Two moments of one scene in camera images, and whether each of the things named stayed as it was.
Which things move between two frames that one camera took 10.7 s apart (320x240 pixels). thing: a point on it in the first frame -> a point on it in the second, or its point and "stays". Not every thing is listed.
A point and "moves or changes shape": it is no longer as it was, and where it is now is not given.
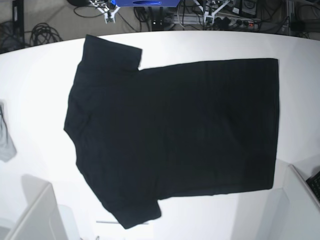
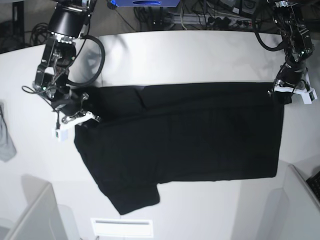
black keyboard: (314, 182) stays
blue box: (145, 3) stays
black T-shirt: (141, 135) moves or changes shape
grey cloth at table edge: (8, 150) stays
